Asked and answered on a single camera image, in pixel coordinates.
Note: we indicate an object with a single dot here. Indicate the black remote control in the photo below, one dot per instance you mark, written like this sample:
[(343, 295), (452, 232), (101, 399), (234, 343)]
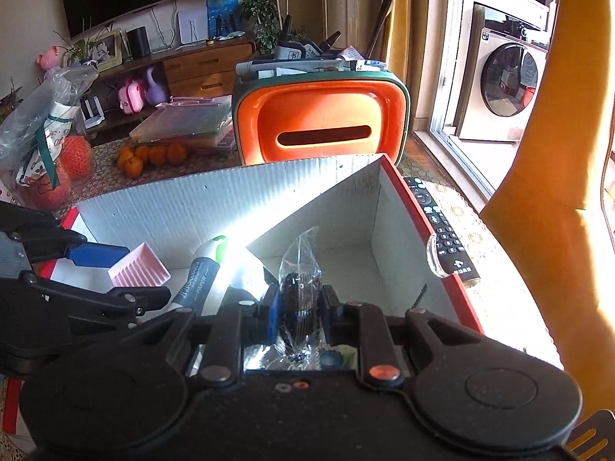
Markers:
[(444, 235)]

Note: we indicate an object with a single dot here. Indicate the strawberry print cloth bag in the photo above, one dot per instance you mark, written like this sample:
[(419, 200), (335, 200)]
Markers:
[(33, 163)]

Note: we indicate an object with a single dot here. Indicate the red cardboard box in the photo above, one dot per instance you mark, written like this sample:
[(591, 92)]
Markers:
[(336, 211)]

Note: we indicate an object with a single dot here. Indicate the white washing machine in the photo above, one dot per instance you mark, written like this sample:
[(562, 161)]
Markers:
[(504, 77)]

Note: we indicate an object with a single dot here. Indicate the grey and white tissue pack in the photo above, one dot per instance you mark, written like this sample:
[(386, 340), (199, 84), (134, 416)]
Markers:
[(199, 276)]

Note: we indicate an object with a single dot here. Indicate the pink ribbed tray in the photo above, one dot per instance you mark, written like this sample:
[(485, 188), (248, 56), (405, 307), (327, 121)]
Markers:
[(139, 269)]

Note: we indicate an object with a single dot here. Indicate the yellow curtain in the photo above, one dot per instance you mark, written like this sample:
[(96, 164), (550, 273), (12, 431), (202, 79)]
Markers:
[(401, 14)]

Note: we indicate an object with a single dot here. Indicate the pink plush doll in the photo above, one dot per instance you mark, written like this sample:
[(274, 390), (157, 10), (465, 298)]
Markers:
[(50, 60)]

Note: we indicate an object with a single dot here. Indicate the wooden media cabinet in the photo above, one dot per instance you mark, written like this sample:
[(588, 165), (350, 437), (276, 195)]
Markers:
[(206, 65)]

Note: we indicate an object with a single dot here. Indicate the green ribbon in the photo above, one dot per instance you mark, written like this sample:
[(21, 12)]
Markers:
[(48, 153)]

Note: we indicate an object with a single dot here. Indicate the white board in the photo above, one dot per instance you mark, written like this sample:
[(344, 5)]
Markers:
[(193, 26)]

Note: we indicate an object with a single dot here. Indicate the clear plastic bag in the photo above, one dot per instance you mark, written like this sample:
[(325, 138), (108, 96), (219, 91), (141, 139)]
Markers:
[(43, 101)]

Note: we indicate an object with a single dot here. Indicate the blue painting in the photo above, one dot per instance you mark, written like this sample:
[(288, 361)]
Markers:
[(223, 17)]

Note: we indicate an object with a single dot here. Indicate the framed picture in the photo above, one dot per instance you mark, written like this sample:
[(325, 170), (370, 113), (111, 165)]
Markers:
[(106, 50)]

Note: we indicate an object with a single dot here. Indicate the black speaker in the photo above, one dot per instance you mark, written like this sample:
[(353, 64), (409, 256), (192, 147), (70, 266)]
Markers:
[(138, 42)]

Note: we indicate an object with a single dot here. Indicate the clear wrapper with dark contents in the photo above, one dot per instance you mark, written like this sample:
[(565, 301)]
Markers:
[(300, 297)]

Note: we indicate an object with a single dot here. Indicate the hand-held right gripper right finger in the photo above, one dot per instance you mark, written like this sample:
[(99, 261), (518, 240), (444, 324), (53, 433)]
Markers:
[(329, 317)]

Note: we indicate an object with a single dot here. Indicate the tangerine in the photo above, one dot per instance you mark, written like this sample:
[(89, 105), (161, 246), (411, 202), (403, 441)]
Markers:
[(133, 166), (158, 153), (142, 151), (125, 153)]

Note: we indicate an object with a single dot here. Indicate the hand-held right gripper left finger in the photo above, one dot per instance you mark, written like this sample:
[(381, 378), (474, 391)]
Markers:
[(273, 317)]

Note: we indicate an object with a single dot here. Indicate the potted plant in striped pot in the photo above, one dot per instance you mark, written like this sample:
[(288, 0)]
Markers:
[(79, 48)]

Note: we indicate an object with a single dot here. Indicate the red apple in foam net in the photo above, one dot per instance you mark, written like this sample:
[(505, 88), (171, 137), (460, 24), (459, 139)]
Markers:
[(48, 194), (78, 153)]

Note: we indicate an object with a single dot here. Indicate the sliding door frame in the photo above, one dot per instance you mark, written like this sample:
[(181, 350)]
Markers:
[(447, 81)]

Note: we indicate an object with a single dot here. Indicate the silver snack wrapper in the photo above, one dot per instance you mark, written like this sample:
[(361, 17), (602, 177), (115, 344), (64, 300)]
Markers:
[(269, 356)]

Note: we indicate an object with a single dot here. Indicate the large brush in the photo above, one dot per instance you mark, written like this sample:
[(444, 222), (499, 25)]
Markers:
[(384, 9)]

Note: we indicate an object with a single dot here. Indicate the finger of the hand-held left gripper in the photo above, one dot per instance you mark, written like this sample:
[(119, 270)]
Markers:
[(139, 297), (98, 253)]

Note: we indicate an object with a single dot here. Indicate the blue bottle cap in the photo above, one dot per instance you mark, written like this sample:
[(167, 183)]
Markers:
[(331, 359)]

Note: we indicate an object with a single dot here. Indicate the black ink bottle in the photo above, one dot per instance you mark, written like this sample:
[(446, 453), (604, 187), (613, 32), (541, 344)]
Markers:
[(289, 48)]

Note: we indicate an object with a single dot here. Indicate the pink toy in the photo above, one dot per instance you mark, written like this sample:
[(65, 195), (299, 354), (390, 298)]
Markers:
[(132, 96)]

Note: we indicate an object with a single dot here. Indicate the stack of flat plastic cases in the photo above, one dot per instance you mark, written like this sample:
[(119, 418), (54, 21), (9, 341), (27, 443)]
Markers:
[(187, 120)]

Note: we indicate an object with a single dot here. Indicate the large leafy houseplant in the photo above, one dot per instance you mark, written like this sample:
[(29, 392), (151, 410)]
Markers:
[(259, 9)]

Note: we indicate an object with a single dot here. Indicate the purple toy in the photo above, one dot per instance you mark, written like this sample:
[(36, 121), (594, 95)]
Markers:
[(156, 89)]

